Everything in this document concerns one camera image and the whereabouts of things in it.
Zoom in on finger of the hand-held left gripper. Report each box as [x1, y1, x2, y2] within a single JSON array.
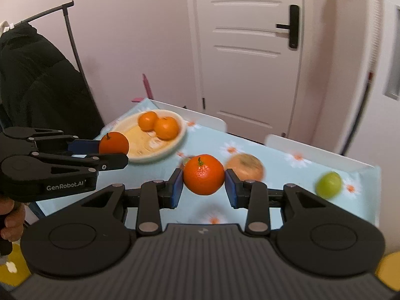
[[30, 153, 130, 178], [2, 127, 101, 155]]

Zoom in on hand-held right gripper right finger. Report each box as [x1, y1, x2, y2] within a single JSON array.
[[225, 168, 336, 236]]

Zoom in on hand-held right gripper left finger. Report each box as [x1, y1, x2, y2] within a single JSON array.
[[80, 168, 184, 237]]

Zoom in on small orange with stem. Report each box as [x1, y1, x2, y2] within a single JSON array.
[[99, 132, 130, 155]]

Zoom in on large orange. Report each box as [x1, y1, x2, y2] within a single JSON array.
[[183, 154, 226, 196]]

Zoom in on cream ceramic bowl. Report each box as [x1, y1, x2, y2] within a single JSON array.
[[100, 109, 188, 164]]

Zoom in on green apple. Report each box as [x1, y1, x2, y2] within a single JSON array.
[[315, 171, 343, 199]]

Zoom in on person's left hand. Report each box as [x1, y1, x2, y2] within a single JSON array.
[[0, 199, 28, 244]]

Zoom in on brownish orange persimmon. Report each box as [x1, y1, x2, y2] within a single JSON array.
[[225, 153, 265, 182]]

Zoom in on light blue daisy tablecloth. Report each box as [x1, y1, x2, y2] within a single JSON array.
[[36, 98, 382, 227]]

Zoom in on black padded jacket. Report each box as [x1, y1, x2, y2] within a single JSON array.
[[0, 22, 104, 133]]

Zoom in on black clothes rack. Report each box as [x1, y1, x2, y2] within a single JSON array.
[[19, 0, 106, 129]]

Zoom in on white panel door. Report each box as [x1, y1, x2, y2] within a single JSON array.
[[184, 0, 317, 145]]

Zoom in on pink long-handled dustpan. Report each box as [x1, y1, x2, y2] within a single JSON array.
[[131, 73, 156, 103]]

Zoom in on black door lock handle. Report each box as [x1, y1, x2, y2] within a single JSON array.
[[275, 4, 300, 50]]

